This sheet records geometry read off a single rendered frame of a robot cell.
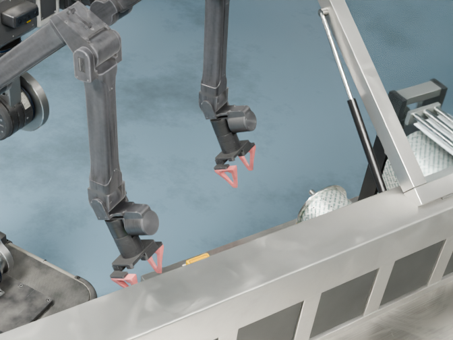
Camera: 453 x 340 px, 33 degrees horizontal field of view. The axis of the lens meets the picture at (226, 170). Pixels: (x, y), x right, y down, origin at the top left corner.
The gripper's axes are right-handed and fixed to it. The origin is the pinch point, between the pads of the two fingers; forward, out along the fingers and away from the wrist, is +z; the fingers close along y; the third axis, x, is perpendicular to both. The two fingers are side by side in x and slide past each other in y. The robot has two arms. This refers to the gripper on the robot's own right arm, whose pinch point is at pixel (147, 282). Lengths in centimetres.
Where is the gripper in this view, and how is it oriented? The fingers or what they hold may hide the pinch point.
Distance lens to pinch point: 186.4
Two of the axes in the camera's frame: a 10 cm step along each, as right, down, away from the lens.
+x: -8.1, 0.6, 5.8
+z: 3.4, 8.6, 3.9
